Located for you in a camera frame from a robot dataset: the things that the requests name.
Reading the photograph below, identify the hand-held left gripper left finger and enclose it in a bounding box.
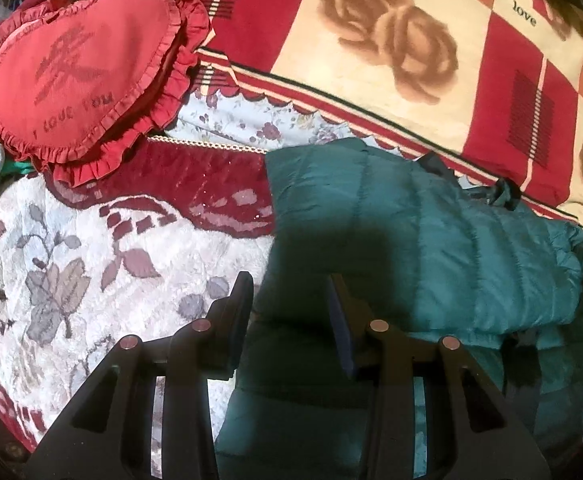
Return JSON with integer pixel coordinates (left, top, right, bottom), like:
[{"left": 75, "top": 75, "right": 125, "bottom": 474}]
[{"left": 24, "top": 271, "right": 255, "bottom": 480}]

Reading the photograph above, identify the dark red ruffled heart pillow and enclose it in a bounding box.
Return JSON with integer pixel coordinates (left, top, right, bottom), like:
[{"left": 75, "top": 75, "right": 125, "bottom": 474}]
[{"left": 0, "top": 0, "right": 213, "bottom": 190}]

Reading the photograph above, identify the small green cloth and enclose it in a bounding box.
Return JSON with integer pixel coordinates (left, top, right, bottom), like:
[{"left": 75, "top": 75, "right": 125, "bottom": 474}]
[{"left": 1, "top": 159, "right": 34, "bottom": 177}]

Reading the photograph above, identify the pale floral bed sheet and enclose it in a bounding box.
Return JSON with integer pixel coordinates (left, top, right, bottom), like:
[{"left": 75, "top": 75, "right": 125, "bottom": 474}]
[{"left": 164, "top": 82, "right": 472, "bottom": 188}]

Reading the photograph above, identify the red crumpled cloth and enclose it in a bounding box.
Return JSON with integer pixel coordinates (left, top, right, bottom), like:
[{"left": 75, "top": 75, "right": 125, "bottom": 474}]
[{"left": 0, "top": 0, "right": 192, "bottom": 161}]

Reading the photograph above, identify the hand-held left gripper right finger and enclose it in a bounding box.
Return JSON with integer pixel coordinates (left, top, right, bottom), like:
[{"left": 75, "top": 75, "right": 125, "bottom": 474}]
[{"left": 327, "top": 274, "right": 552, "bottom": 480}]

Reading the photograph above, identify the dark green puffer jacket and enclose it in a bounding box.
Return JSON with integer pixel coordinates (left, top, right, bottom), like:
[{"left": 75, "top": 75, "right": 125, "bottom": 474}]
[{"left": 214, "top": 137, "right": 583, "bottom": 480}]

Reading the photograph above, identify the white maroon floral bedspread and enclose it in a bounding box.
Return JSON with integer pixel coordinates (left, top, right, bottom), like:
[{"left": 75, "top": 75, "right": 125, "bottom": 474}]
[{"left": 0, "top": 137, "right": 583, "bottom": 463}]

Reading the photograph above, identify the red cream checked rose blanket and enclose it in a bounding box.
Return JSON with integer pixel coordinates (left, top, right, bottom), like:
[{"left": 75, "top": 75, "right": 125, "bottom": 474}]
[{"left": 166, "top": 0, "right": 583, "bottom": 237}]

